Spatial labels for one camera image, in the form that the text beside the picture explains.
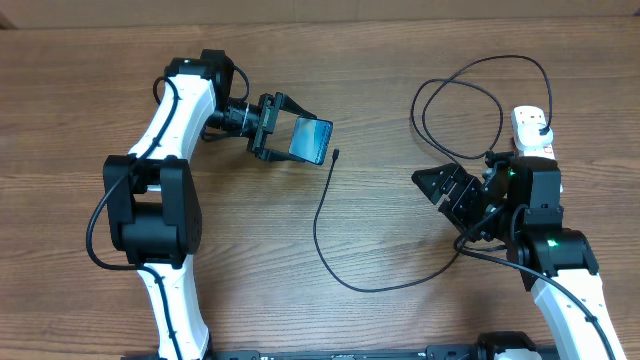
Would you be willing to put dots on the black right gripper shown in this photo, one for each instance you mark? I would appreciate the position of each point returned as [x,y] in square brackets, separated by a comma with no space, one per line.
[450,178]

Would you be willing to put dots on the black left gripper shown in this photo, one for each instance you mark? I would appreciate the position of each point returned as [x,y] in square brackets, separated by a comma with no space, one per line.
[269,112]

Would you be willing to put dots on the Galaxy S24+ smartphone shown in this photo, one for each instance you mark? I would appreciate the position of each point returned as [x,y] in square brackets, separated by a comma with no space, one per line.
[310,139]

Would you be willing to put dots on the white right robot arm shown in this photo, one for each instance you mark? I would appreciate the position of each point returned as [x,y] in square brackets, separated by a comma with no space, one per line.
[512,216]

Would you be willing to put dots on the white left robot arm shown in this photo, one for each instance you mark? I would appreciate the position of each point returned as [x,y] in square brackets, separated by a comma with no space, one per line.
[150,197]

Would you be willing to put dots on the white charger plug adapter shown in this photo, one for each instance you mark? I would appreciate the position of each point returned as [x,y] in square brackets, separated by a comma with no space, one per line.
[529,137]

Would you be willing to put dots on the white power strip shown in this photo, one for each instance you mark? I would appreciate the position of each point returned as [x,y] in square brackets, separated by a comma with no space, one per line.
[527,122]

